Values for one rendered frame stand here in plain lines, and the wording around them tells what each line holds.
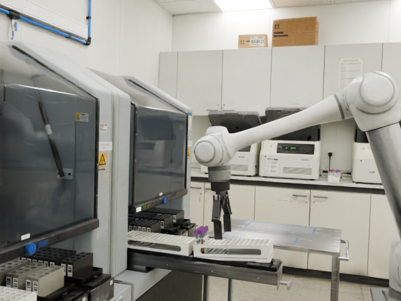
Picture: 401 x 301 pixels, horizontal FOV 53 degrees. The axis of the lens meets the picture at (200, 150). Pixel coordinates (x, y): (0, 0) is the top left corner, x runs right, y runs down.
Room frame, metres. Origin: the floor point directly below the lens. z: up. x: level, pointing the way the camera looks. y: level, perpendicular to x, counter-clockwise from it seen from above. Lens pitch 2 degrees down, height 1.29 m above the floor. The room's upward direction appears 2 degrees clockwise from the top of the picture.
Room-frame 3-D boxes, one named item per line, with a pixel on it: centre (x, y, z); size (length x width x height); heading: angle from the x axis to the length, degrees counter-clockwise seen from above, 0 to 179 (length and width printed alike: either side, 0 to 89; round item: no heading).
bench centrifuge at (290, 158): (4.02, -0.92, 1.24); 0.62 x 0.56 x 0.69; 162
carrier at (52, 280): (1.14, 0.43, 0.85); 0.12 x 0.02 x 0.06; 162
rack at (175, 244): (1.64, 0.16, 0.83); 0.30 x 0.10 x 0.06; 71
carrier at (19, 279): (1.16, 0.49, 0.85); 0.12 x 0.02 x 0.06; 161
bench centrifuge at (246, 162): (4.20, -0.37, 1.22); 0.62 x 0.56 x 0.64; 160
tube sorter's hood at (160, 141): (1.96, 0.40, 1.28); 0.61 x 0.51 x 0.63; 161
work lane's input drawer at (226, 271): (1.58, -0.01, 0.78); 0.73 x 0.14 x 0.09; 71
